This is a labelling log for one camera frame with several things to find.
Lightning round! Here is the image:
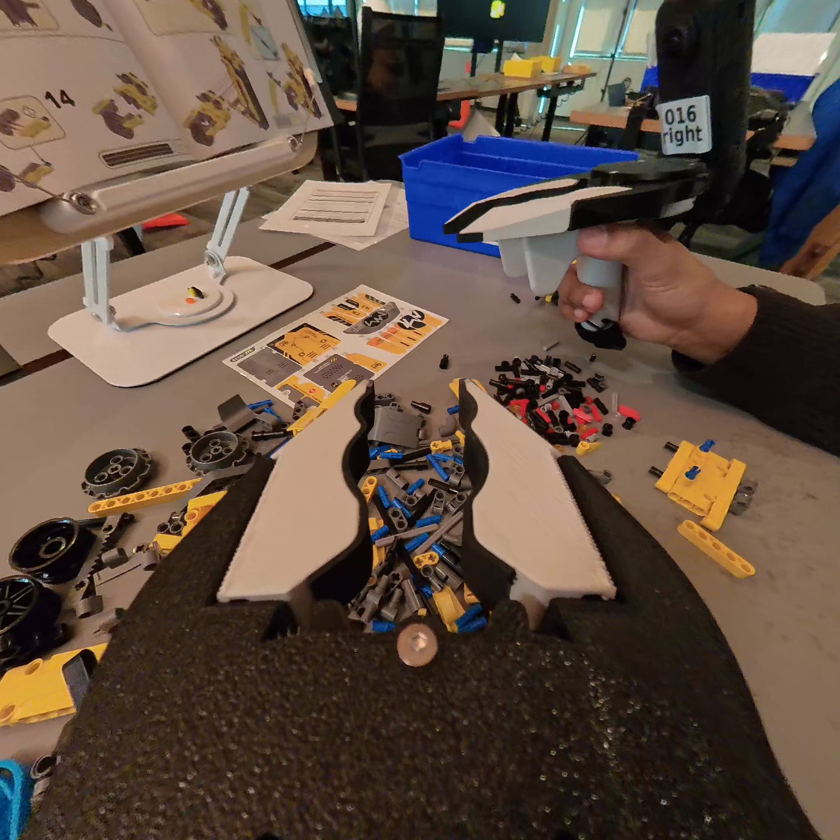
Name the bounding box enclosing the yellow grey sticker sheet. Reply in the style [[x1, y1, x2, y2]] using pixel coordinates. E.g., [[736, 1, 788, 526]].
[[222, 284, 450, 409]]

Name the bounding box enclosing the yellow frame piece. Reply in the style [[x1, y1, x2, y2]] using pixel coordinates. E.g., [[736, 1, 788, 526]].
[[152, 489, 229, 555]]

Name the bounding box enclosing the dark toothed rack piece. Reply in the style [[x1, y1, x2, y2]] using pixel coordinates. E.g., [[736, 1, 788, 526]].
[[77, 512, 137, 595]]

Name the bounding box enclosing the yellow curved panel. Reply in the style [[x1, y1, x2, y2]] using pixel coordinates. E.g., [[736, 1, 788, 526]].
[[0, 642, 111, 728]]

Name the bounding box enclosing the black spoked toy wheel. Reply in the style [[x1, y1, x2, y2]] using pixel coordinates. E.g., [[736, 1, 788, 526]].
[[0, 574, 67, 664]]

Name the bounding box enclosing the yellow pointed panel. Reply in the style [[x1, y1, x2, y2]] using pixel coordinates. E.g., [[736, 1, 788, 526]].
[[287, 379, 361, 435]]

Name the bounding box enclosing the pile of mixed building pieces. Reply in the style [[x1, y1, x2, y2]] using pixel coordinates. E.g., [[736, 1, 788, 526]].
[[154, 377, 492, 636]]

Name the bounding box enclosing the person's right hand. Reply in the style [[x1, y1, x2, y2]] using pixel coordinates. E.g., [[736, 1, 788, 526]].
[[556, 225, 758, 367]]

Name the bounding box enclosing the wooden desk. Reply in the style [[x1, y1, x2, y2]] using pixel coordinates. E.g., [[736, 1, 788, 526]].
[[333, 69, 599, 142], [570, 101, 818, 152]]

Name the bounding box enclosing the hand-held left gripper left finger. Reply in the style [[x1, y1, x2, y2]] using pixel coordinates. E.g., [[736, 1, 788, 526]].
[[217, 379, 376, 627]]

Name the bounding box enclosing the grey sprocket wheel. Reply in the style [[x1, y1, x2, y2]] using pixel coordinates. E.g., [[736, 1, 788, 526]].
[[180, 430, 256, 476], [80, 448, 155, 500]]

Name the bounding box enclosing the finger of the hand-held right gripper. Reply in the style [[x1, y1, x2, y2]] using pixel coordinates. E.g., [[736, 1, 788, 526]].
[[487, 175, 596, 211], [444, 186, 632, 244]]

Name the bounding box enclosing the open instruction booklet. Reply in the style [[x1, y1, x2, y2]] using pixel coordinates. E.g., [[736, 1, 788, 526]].
[[0, 0, 336, 217]]

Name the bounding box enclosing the wooden post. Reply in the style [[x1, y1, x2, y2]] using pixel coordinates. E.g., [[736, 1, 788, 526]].
[[780, 203, 840, 283]]

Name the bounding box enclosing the grey slanted panel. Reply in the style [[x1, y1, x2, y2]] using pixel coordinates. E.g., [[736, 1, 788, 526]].
[[215, 394, 256, 433]]

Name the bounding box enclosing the person's right forearm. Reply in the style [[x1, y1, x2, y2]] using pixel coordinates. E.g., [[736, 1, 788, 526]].
[[671, 284, 840, 458]]

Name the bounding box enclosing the small yellow toy assembly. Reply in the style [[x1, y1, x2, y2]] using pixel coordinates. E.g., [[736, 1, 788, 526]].
[[648, 438, 760, 532]]

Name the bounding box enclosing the grey curved panel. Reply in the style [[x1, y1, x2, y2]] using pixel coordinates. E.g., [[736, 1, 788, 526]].
[[369, 403, 426, 448]]

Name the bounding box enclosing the long yellow beam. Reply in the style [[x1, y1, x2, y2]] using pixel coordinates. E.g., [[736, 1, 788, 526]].
[[87, 478, 204, 516]]

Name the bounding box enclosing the blue plastic bin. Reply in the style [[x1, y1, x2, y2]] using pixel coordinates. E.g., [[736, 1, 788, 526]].
[[398, 133, 641, 258]]

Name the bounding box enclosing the black monitor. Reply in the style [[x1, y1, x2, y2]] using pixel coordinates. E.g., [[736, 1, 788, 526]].
[[436, 0, 553, 46]]

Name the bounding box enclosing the black office chair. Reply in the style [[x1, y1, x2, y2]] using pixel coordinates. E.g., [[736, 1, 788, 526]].
[[354, 5, 454, 183]]

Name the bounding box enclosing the printed paper sheet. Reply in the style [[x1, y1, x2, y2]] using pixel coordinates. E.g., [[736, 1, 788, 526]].
[[259, 179, 393, 237]]

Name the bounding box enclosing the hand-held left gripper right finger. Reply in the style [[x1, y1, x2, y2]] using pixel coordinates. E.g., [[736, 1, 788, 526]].
[[458, 378, 618, 632]]

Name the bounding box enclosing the white book stand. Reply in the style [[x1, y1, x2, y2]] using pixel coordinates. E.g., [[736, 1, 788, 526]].
[[0, 128, 319, 389]]

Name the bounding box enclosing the cyan cord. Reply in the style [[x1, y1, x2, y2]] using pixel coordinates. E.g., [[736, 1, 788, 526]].
[[0, 758, 37, 840]]

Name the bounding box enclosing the blue fabric item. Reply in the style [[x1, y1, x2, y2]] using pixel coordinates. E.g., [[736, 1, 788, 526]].
[[760, 82, 840, 271]]

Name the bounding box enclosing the yellow five-hole beam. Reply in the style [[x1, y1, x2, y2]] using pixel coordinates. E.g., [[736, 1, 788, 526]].
[[676, 518, 757, 580]]

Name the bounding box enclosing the pile of black red pins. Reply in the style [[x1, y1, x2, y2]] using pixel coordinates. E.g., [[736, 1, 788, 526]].
[[489, 353, 643, 455]]

